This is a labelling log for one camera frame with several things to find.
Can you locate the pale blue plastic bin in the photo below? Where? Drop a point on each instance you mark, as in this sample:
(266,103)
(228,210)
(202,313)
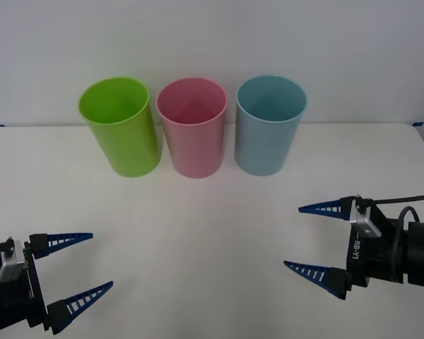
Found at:
(261,148)

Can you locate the green plastic bin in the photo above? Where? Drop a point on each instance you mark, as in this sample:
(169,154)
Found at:
(127,148)

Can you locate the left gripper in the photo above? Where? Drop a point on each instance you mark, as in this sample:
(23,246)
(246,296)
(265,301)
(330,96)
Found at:
(17,300)

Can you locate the pink plastic bin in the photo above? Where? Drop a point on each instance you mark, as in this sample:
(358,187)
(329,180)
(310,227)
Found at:
(194,152)

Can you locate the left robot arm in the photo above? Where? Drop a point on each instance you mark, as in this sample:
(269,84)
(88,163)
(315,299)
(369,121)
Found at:
(8,265)

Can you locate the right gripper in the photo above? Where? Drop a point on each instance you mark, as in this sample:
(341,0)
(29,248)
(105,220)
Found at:
(374,257)

